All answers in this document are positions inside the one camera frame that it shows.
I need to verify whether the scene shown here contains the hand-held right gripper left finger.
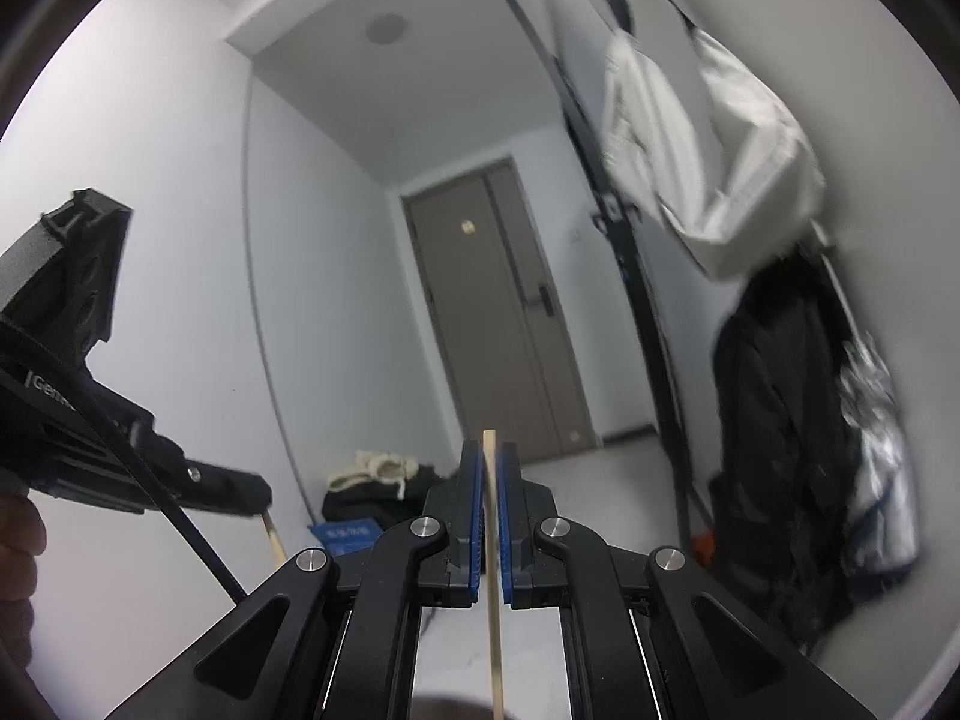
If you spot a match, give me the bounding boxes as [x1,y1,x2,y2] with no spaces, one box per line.
[105,439,482,720]

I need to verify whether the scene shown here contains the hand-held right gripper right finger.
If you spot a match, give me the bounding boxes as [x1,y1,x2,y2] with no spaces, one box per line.
[496,441,878,720]

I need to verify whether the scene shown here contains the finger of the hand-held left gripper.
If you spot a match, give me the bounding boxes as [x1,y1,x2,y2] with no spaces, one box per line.
[180,457,272,517]

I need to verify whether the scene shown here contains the wooden chopstick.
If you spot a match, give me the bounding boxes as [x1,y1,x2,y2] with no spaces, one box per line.
[259,514,288,567]
[482,429,505,720]

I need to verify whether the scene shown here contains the person's left hand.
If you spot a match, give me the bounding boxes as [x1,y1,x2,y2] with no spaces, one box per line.
[0,499,47,661]

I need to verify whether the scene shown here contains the black bag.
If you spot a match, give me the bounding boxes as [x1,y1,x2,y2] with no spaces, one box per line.
[321,465,451,533]

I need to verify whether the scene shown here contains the blue cardboard box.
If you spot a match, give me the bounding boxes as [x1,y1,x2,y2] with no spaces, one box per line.
[311,517,380,557]

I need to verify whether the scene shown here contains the grey brown door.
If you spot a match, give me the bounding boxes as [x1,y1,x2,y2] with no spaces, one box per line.
[401,156,601,466]

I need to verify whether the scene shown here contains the black jacket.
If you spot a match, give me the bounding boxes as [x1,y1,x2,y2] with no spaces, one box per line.
[709,247,863,653]

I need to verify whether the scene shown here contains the silver folded umbrella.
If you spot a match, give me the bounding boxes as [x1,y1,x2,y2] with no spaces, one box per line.
[814,240,920,601]

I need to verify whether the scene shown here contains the white hanging bag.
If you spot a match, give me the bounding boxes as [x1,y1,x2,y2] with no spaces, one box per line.
[600,26,826,280]

